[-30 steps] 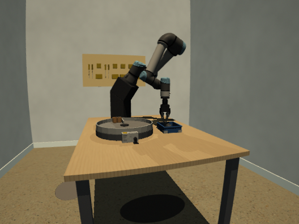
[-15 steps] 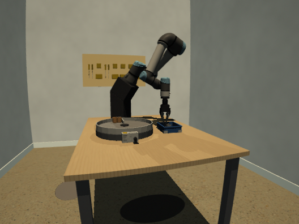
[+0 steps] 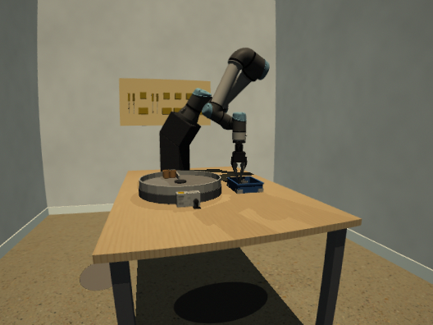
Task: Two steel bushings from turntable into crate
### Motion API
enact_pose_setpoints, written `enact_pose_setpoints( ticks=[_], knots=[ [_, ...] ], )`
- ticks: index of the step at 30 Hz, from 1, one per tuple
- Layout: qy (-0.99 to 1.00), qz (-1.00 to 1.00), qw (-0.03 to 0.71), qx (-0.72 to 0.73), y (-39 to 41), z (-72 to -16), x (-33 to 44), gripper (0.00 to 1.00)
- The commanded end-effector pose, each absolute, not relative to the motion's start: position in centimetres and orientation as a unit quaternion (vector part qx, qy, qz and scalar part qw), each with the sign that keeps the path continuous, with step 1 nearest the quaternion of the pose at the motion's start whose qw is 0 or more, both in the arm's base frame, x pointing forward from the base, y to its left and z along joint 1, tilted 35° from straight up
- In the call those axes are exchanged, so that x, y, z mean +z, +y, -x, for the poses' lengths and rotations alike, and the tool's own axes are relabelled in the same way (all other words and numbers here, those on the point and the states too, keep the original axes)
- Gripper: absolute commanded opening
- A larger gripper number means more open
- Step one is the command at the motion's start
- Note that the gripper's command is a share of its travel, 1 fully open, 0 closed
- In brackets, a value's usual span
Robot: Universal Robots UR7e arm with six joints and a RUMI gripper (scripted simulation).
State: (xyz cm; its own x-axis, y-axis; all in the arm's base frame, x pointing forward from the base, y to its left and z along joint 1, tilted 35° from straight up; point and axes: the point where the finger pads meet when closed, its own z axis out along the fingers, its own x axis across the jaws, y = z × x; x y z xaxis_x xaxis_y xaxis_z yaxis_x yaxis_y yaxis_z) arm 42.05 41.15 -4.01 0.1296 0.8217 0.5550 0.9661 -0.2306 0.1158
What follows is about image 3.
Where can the blue rectangular crate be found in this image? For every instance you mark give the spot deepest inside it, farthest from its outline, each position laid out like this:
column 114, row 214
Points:
column 253, row 185

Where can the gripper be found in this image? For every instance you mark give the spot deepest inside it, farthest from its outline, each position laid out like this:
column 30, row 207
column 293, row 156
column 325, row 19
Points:
column 238, row 158

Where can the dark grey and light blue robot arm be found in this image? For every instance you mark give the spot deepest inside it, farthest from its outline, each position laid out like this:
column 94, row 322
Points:
column 253, row 67

